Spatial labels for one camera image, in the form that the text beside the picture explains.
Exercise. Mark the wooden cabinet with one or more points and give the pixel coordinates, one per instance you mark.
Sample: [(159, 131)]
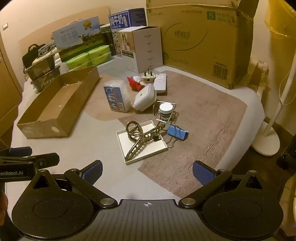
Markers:
[(9, 92)]

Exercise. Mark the black laptop bag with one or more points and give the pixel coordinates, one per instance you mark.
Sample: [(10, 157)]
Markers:
[(32, 53)]

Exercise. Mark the red and white cat figurine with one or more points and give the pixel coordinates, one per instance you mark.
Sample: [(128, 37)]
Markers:
[(133, 83)]

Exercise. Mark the cow print milk box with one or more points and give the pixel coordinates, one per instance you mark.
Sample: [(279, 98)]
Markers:
[(76, 39)]

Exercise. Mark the brown hair claw clip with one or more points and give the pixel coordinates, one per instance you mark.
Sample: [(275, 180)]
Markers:
[(136, 146)]

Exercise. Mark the cardboard tray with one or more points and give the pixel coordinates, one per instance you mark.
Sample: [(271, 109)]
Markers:
[(57, 102)]

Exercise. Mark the dark food bowl brown lid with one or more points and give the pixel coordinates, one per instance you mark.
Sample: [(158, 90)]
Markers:
[(39, 67)]

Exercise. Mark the white round jar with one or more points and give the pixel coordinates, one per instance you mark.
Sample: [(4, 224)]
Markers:
[(166, 109)]

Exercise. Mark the yellow plastic cover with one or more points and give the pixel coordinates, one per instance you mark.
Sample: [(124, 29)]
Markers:
[(282, 20)]

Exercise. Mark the white wall switch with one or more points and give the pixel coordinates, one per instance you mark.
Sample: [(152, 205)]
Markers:
[(5, 26)]

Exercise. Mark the pale yellow wipes packets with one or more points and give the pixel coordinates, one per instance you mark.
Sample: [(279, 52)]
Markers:
[(40, 59)]

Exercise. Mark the white remote control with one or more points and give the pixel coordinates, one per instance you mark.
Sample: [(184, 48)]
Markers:
[(160, 84)]

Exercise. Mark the green tissue multipack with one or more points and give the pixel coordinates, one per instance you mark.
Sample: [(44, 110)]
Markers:
[(99, 54)]

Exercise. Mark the white three-pin plug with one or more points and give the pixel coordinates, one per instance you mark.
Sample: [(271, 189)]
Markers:
[(148, 78)]

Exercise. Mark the small black binder clip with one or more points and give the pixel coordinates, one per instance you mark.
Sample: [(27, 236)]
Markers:
[(157, 139)]

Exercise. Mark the blue binder clip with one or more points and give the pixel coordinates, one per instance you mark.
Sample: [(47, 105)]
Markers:
[(177, 132)]

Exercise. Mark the white shallow tray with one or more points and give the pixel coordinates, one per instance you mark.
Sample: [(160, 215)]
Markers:
[(152, 148)]

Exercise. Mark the white square lidded container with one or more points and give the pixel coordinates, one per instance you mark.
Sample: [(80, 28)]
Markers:
[(143, 96)]

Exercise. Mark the folded grey striped cloth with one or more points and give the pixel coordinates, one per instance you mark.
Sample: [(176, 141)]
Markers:
[(46, 49)]

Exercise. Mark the brown woven mat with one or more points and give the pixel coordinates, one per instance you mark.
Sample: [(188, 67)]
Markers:
[(208, 115)]

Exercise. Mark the blue milk carton box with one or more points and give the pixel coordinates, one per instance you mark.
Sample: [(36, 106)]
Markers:
[(122, 18)]

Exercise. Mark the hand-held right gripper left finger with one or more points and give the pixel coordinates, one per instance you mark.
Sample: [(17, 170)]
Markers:
[(92, 172)]

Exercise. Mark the dark food bowl gold ribbon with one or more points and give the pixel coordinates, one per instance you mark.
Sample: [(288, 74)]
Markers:
[(45, 80)]

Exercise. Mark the white fan stand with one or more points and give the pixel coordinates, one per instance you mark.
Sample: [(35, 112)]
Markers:
[(266, 139)]

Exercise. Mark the blue label floss pick box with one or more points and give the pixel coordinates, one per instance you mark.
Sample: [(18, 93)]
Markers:
[(115, 97)]

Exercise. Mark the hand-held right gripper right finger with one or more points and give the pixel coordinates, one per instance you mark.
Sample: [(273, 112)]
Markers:
[(203, 172)]

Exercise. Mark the large cardboard box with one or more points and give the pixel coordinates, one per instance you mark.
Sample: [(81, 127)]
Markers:
[(196, 46)]

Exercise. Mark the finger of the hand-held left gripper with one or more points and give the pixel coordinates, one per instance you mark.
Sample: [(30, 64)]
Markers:
[(46, 158), (20, 151)]

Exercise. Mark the white humidifier product box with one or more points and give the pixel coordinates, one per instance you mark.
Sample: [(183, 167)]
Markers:
[(148, 51)]

